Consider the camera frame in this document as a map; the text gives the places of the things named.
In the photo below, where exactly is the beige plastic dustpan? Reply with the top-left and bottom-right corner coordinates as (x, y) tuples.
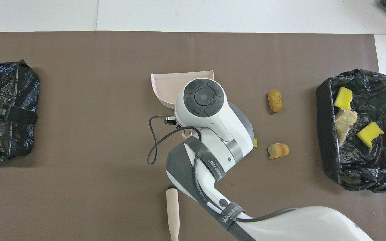
(151, 70), (214, 138)

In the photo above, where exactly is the beige hand brush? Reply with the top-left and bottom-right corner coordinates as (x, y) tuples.
(166, 187), (180, 241)

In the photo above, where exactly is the brown bread roll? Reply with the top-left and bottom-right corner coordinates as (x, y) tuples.
(267, 90), (284, 113)

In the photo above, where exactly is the pale ridged bread piece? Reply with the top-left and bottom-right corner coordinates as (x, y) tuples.
(335, 108), (358, 127)

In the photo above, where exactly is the brown paper table mat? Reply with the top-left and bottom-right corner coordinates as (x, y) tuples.
(0, 31), (386, 241)

